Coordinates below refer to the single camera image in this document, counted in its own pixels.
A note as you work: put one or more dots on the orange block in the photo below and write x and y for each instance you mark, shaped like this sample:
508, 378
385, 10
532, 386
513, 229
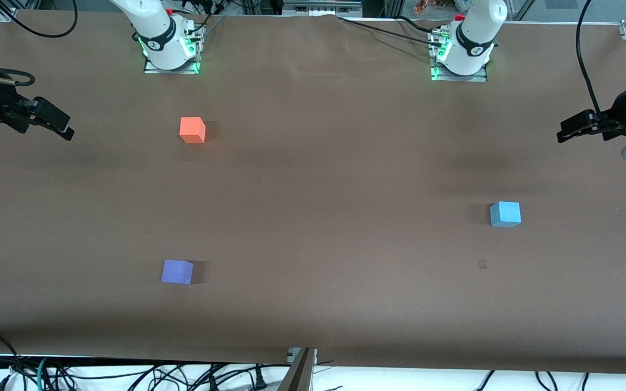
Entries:
192, 130

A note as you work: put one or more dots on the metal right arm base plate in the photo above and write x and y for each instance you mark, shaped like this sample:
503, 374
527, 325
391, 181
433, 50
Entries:
151, 69

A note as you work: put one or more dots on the brown table cover sheet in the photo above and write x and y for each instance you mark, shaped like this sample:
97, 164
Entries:
345, 271

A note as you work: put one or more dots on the grey equipment box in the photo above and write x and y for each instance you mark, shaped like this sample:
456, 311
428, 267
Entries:
321, 7

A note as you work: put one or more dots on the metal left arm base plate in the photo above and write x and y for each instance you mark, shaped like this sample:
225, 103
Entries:
439, 77

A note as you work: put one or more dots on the metal post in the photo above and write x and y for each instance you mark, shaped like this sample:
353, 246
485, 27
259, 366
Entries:
302, 374

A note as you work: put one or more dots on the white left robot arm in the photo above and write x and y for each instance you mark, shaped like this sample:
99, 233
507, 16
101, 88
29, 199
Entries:
473, 38

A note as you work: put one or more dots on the blue block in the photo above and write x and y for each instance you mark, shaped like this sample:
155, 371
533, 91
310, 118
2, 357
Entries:
505, 214

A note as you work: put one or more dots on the purple block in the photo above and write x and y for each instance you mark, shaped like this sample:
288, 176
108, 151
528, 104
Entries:
176, 272

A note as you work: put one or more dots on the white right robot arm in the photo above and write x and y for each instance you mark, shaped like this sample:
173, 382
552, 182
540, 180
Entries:
155, 32

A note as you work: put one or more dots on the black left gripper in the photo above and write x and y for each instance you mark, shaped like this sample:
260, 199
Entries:
619, 114

